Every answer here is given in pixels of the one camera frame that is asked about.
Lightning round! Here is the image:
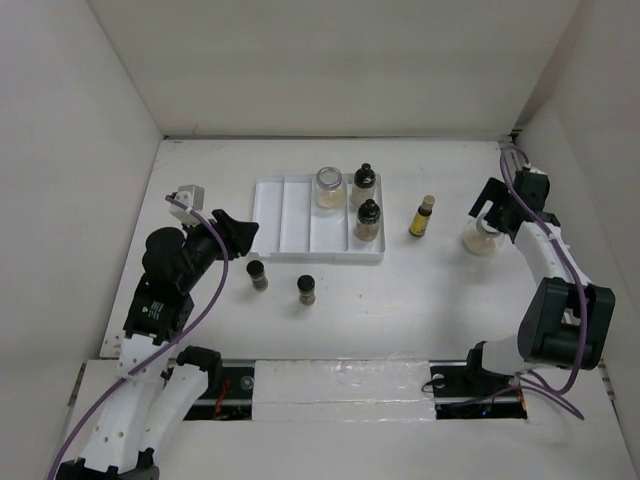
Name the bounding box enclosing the white foam front block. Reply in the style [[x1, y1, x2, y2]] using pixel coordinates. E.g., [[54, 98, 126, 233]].
[[252, 360, 435, 423]]

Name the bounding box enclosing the aluminium rail right side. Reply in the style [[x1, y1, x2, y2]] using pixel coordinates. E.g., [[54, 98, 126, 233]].
[[498, 130, 556, 241]]

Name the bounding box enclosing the white divided organizer tray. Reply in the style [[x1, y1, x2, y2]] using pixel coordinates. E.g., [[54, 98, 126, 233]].
[[251, 173, 386, 264]]

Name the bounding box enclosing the small black-lid spice jar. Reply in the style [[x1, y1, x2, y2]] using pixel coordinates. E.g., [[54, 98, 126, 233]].
[[246, 260, 268, 291]]

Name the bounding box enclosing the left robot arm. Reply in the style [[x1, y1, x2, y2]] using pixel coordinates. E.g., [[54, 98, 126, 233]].
[[47, 208, 259, 479]]

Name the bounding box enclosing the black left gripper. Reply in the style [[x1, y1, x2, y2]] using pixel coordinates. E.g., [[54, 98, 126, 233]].
[[178, 208, 257, 291]]

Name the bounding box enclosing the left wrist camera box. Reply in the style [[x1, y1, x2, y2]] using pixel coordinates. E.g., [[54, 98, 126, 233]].
[[169, 184, 205, 227]]

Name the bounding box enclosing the black-cap bottle white powder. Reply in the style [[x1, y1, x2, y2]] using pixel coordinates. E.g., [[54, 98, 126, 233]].
[[351, 163, 377, 207]]

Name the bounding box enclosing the yellow bottle beige cap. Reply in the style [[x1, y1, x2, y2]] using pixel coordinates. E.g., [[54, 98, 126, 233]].
[[408, 195, 435, 237]]

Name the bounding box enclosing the small brown spice jar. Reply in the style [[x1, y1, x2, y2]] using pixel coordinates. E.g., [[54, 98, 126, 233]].
[[297, 274, 316, 305]]

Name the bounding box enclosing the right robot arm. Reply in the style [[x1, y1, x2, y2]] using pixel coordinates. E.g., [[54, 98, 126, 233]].
[[462, 166, 616, 395]]

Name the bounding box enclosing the round glass jar silver lid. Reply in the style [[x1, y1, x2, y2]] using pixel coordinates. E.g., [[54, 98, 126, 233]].
[[315, 166, 346, 209]]

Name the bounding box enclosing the black-cap bottle tan powder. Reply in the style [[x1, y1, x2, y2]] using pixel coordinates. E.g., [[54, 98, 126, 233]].
[[354, 199, 381, 242]]

